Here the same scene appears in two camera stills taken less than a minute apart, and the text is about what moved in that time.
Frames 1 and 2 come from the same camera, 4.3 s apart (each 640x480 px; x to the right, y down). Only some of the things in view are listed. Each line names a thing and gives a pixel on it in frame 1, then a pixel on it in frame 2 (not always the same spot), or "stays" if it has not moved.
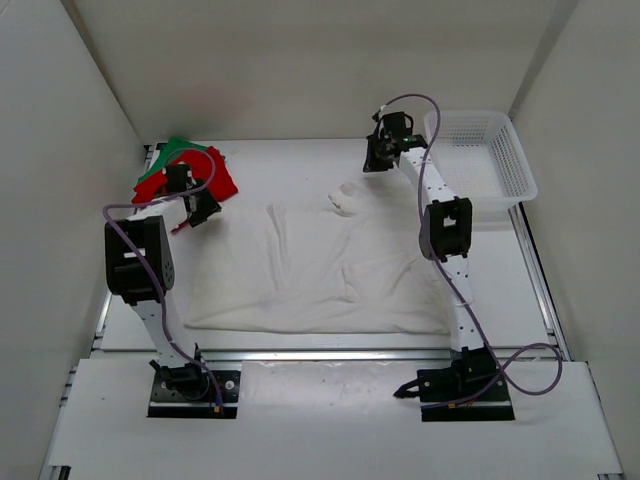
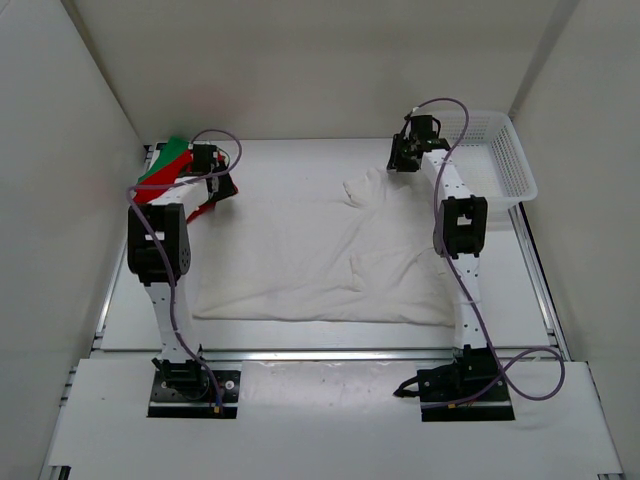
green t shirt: (174, 147) stays
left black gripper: (209, 207) → (226, 190)
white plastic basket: (478, 155) stays
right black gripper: (374, 165) → (397, 164)
